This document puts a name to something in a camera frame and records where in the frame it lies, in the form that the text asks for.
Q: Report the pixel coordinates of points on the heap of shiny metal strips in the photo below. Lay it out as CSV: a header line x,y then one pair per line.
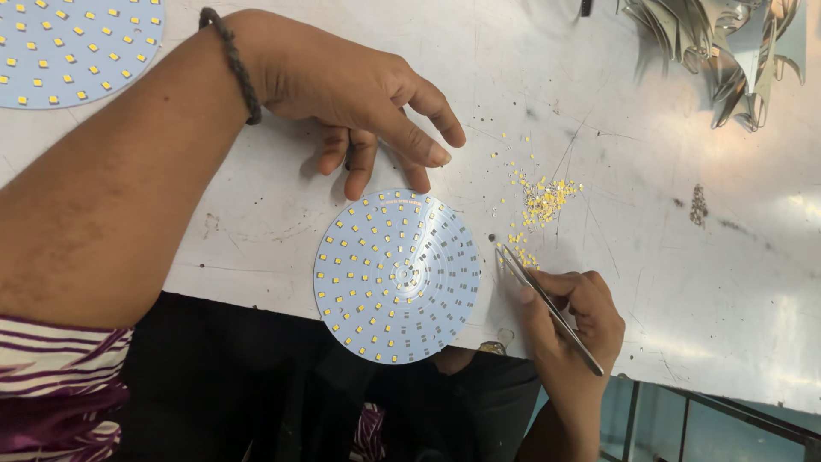
x,y
725,51

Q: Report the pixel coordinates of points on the round white circuit board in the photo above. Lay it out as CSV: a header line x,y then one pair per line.
x,y
70,45
397,276

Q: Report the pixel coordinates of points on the striped purple white sleeve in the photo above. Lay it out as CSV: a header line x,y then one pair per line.
x,y
58,391

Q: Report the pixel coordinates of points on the small dark clip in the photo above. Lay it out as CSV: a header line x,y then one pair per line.
x,y
585,6

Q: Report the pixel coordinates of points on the dark metal table frame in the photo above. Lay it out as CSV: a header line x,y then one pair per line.
x,y
705,417

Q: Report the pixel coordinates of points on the dark braided wrist band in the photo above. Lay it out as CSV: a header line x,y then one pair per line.
x,y
240,70

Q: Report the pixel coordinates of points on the pile of small yellow chips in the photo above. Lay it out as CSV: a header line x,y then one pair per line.
x,y
542,199

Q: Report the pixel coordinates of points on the person's left hand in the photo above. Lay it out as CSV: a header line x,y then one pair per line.
x,y
333,83

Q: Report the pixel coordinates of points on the silver metal tweezers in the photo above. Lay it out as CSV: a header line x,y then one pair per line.
x,y
551,309

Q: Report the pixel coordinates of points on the person's right hand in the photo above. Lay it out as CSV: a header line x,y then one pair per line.
x,y
574,327

